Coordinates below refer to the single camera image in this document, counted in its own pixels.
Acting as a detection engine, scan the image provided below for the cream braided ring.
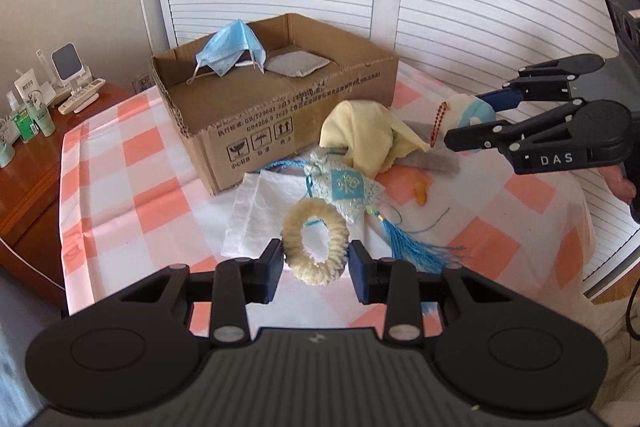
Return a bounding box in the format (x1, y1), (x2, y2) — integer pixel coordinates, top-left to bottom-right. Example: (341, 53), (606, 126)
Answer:
(281, 197), (350, 286)

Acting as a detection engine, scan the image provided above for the white blue plush toy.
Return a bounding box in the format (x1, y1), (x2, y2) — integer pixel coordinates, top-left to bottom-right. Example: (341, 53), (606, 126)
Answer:
(430, 94), (496, 147)

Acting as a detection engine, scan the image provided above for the small orange plush piece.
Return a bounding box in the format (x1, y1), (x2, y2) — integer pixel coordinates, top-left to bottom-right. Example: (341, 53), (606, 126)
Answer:
(413, 178), (428, 206)

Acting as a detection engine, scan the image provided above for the blue embroidered sachet with tassel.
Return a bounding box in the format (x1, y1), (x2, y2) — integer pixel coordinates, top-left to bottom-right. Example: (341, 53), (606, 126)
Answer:
(259, 147), (462, 273)

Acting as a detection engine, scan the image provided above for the grey fabric pouch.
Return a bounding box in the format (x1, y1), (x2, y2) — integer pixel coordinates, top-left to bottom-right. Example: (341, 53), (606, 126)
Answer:
(395, 120), (460, 176)

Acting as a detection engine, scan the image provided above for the yellow cleaning cloth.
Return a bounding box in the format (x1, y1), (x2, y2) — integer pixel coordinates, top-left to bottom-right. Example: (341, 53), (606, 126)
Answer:
(319, 101), (431, 178)

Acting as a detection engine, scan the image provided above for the person right hand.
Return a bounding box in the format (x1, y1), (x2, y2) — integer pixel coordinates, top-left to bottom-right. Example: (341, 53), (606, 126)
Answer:
(598, 165), (637, 205)

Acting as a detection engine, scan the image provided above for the white folded towel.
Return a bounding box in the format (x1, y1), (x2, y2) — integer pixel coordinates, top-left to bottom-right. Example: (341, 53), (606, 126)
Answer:
(221, 171), (307, 258)

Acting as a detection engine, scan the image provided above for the checkered pink white tablecloth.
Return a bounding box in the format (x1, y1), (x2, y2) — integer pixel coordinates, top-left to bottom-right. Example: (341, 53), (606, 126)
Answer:
(60, 89), (596, 313)

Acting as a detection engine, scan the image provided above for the brown cardboard box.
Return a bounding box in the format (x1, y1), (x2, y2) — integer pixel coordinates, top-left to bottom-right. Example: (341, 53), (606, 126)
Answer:
(151, 13), (398, 195)

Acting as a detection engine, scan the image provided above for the wooden nightstand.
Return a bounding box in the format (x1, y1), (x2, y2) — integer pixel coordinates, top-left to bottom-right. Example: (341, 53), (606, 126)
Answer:
(0, 83), (130, 308)

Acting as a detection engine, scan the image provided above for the grey sachet in box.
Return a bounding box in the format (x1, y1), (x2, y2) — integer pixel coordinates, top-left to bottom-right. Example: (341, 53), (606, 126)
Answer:
(265, 50), (331, 78)

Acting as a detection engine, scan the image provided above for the blue surgical face mask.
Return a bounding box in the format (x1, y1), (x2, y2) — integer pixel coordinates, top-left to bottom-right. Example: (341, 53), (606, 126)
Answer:
(188, 20), (267, 82)

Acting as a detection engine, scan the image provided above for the white remote control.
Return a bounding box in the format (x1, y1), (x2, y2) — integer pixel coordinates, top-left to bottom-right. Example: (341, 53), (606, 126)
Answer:
(58, 78), (106, 116)

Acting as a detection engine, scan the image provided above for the green small box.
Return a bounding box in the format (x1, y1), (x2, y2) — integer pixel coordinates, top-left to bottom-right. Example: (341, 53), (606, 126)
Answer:
(12, 112), (37, 143)

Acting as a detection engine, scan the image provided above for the green tube bottle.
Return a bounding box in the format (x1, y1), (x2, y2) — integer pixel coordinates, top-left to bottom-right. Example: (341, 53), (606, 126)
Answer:
(26, 90), (55, 136)

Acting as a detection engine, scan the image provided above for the white phone stand screen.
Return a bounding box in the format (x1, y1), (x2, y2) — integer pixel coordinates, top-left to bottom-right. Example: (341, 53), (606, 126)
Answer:
(51, 42), (92, 89)

